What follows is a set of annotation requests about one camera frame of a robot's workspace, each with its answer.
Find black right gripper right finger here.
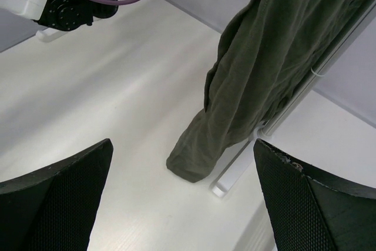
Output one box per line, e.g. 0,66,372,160
253,139,375,250

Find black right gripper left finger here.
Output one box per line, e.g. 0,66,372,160
1,139,113,250

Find metal clothes rack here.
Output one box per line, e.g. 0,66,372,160
212,4,375,198

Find olive green hanging garment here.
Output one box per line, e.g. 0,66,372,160
166,0,366,183

